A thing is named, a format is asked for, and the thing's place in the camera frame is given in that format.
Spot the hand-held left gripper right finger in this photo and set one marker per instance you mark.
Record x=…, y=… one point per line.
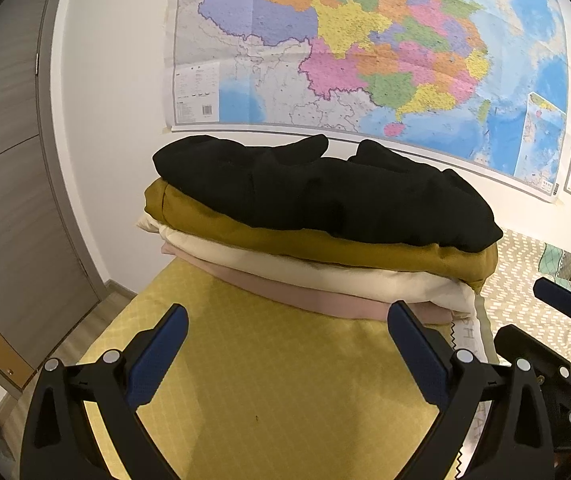
x=415, y=355

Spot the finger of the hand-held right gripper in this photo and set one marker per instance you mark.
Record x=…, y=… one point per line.
x=558, y=297
x=515, y=340

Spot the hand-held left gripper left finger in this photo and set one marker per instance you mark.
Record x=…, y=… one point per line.
x=158, y=355

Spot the black garment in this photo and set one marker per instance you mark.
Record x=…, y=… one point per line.
x=315, y=190

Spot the cream garment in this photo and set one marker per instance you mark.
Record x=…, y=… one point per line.
x=365, y=282

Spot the patchwork patterned bed sheet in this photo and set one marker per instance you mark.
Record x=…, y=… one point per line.
x=265, y=385

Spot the pale pink garment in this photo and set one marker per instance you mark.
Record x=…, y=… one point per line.
x=290, y=292

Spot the mustard garment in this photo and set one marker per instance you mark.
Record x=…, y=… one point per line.
x=315, y=250

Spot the grey wood-grain door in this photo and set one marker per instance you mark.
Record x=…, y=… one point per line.
x=5, y=160

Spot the colourful wall map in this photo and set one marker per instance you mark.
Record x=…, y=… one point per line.
x=365, y=35

